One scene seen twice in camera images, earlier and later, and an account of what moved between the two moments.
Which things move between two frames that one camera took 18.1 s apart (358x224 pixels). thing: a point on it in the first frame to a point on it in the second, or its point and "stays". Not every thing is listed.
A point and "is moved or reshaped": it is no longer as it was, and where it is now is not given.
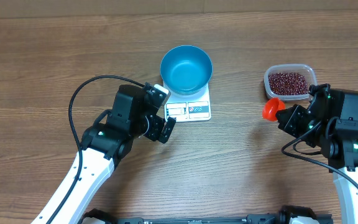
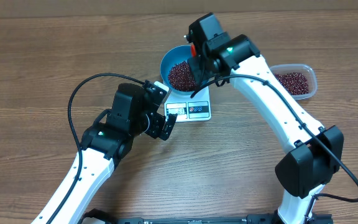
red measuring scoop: x=271 y=107 is moved or reshaped
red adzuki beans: x=288 y=83 to x=181 y=78
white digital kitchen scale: x=191 y=107 stays
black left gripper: x=155 y=134 stays
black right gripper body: x=298 y=123 to x=202 y=70
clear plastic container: x=289 y=82 stays
